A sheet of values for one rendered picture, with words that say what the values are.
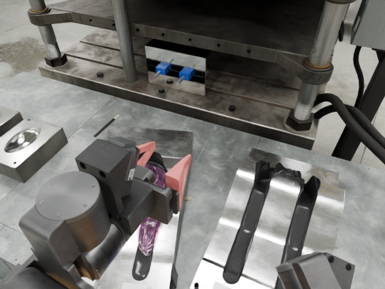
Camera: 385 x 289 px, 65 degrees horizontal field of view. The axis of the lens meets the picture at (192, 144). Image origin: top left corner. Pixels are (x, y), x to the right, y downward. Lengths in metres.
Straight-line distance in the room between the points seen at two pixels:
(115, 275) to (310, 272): 0.46
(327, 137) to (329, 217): 1.72
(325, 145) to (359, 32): 1.36
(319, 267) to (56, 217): 0.30
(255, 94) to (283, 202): 0.67
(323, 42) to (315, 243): 0.58
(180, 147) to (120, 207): 0.55
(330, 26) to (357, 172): 0.45
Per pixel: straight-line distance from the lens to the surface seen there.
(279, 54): 1.12
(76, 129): 1.18
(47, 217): 0.30
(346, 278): 0.51
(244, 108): 1.25
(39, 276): 0.36
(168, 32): 1.25
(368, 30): 1.15
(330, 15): 1.00
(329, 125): 2.60
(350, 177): 1.07
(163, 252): 0.74
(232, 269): 0.71
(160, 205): 0.39
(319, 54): 1.04
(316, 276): 0.41
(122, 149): 0.32
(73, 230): 0.30
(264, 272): 0.71
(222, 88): 1.36
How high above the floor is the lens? 1.52
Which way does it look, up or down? 44 degrees down
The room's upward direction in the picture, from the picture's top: straight up
